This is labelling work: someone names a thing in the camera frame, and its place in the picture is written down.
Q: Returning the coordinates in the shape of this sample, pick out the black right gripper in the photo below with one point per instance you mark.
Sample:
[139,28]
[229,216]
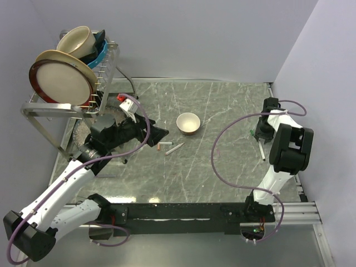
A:
[268,137]

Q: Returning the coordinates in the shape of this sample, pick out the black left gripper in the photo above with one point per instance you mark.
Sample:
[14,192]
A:
[139,124]

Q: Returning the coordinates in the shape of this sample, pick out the white pen black tip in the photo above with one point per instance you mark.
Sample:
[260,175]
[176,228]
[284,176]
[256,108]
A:
[261,150]

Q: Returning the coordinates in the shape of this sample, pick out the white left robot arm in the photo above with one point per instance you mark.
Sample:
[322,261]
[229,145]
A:
[33,232]

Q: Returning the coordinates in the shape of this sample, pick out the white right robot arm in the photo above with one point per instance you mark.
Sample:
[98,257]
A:
[289,154]

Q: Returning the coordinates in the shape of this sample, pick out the white pen pink end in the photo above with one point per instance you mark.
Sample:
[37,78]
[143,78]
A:
[174,149]

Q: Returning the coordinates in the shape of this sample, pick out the small cream bowl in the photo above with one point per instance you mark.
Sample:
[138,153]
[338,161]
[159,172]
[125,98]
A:
[188,123]

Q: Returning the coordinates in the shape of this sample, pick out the speckled grey plate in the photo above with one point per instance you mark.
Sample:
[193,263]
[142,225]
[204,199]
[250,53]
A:
[81,131]

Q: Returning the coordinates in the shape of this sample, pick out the metal dish rack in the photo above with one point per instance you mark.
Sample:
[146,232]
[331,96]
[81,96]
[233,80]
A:
[104,73]

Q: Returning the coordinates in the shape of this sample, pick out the blue dish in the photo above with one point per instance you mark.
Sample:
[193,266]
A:
[102,52]

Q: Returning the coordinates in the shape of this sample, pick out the black base bar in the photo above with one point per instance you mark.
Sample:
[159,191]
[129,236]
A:
[182,218]

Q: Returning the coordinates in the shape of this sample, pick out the black dish in rack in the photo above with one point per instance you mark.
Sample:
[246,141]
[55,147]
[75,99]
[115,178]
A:
[99,40]

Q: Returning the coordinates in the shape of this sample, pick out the red rimmed white plate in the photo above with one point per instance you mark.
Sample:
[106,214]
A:
[59,82]

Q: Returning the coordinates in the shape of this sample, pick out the large beige bowl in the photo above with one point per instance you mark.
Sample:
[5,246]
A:
[78,42]

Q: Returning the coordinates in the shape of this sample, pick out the beige plate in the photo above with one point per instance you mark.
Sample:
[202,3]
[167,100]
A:
[75,62]

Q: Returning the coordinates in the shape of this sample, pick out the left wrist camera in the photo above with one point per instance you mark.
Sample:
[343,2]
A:
[127,106]

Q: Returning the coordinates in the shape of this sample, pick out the aluminium rail frame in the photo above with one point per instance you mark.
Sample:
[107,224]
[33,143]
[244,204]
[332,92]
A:
[306,213]

